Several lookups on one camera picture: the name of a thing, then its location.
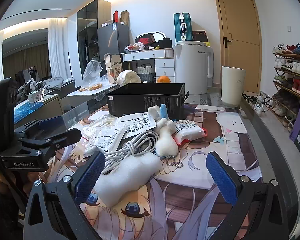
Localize pile of small orange fruits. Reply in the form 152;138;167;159
79;84;103;92

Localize wooden door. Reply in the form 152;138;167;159
213;0;262;94

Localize black bag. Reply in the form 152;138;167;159
157;37;173;50

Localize printed fruit carton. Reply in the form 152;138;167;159
104;53;124;84

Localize white curtain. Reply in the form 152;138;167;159
48;17;69;80

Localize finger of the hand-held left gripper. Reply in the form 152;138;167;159
19;127;82;157
14;118;64;141

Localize cream cylindrical bin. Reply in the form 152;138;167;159
221;66;246;108

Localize black cardboard box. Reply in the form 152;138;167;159
105;83;189;120

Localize pile of white sneakers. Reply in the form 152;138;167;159
241;91;274;117

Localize boxes on fridge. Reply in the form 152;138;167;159
101;10;130;28

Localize rows of shoes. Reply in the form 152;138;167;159
272;43;300;128

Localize teal suitcase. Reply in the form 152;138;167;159
174;12;193;42

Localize white desk with drawers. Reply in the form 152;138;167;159
122;49;175;83

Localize red black shoebox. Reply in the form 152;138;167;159
134;33;155;45

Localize plastic bag of food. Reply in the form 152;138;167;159
125;42;144;52

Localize grey woven basket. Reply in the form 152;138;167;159
136;65;154;82

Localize beige curtain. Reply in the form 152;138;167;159
2;42;49;80

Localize stack of dark boxes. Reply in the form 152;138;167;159
192;31;210;46

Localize person's left hand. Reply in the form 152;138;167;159
0;171;28;199

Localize red white wet wipes packet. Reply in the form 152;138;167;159
171;119;207;146

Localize dark glass wardrobe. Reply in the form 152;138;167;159
77;0;111;80

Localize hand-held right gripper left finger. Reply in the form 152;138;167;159
23;151;106;240

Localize low beige cabinet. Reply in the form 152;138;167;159
14;94;64;123

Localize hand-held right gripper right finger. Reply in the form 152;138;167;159
206;151;290;240

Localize printed cartoon table mat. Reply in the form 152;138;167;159
47;102;263;240

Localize white cylindrical appliance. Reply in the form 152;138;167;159
174;41;214;95

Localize white plush toy keychain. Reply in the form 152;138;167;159
147;104;184;168

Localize clear plastic bag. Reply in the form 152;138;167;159
82;59;103;87

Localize white rounded frame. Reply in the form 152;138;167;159
136;31;167;45

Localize dark grey fridge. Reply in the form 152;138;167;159
97;22;130;55

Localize grey clothes pile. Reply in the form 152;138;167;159
41;77;77;90

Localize tissue box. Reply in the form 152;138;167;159
27;90;47;103

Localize white foam piece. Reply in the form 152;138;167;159
94;152;162;208

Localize white printed plastic packet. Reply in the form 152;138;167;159
85;126;127;155
116;112;157;139

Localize white cable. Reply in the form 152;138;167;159
100;130;160;175

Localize white side table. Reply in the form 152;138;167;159
67;81;120;103

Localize wrapped round cabbage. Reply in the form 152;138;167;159
117;70;142;85

